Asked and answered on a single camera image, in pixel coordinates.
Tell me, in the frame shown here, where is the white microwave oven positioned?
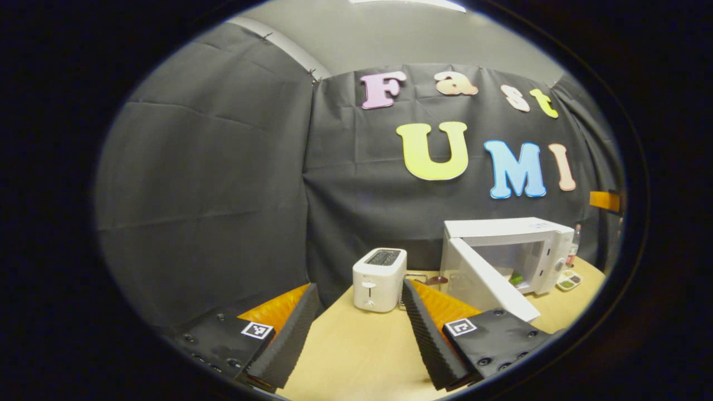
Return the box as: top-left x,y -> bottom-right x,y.
439,217 -> 575,322

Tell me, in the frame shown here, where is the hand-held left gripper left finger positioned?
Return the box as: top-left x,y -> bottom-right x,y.
167,282 -> 319,390

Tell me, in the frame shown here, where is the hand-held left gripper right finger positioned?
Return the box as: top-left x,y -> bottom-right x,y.
401,278 -> 552,392

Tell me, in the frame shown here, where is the black backdrop cloth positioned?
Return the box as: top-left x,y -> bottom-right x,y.
95,22 -> 624,329

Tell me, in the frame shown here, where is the large ceiling light panel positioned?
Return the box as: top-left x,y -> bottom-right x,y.
348,0 -> 467,13

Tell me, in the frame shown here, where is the white toaster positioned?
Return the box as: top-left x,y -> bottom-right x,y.
352,247 -> 408,314

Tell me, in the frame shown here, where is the clear plastic bottle red label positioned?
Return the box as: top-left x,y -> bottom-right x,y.
566,224 -> 582,268

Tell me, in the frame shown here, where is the small wire basket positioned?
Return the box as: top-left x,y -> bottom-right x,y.
398,271 -> 448,310

